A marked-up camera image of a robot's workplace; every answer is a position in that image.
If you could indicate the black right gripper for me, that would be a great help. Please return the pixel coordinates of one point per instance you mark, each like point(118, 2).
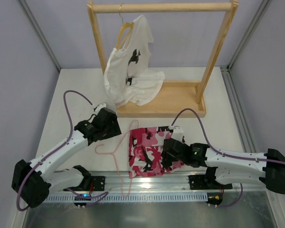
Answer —
point(167, 150)

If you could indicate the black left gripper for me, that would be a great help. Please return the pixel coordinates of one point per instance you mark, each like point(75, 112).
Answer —
point(111, 124)

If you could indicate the pink wire clothes hanger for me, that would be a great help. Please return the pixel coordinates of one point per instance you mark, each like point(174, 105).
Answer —
point(115, 152)

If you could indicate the pink camouflage trousers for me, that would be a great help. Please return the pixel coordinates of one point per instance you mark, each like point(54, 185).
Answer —
point(145, 154)

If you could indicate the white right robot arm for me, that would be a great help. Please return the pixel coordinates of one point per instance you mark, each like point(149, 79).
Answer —
point(227, 167)

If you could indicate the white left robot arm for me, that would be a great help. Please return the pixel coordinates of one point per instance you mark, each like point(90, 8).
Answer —
point(51, 160)

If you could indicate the yellow clothes hanger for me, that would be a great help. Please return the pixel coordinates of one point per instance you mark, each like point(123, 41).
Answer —
point(124, 32)

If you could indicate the white printed t-shirt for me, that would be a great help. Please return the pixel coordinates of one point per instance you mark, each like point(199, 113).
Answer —
point(127, 77)

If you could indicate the wooden clothes rack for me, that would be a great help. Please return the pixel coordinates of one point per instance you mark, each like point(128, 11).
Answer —
point(174, 95)

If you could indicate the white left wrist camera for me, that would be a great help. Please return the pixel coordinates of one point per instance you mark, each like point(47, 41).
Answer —
point(98, 107)

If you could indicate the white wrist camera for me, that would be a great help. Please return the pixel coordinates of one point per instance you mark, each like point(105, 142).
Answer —
point(177, 133)
point(98, 107)

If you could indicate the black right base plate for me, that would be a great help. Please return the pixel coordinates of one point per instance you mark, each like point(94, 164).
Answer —
point(197, 182)

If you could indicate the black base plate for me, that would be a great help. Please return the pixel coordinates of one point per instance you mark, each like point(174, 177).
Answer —
point(97, 183)
point(197, 182)

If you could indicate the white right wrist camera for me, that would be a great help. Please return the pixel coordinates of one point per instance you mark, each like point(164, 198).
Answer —
point(177, 133)

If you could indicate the slotted cable duct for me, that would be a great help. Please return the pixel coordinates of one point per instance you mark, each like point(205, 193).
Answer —
point(67, 197)

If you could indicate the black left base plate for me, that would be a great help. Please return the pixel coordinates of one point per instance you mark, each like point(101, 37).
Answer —
point(97, 183)

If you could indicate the aluminium frame rail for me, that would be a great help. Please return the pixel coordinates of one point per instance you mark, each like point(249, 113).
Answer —
point(147, 181)

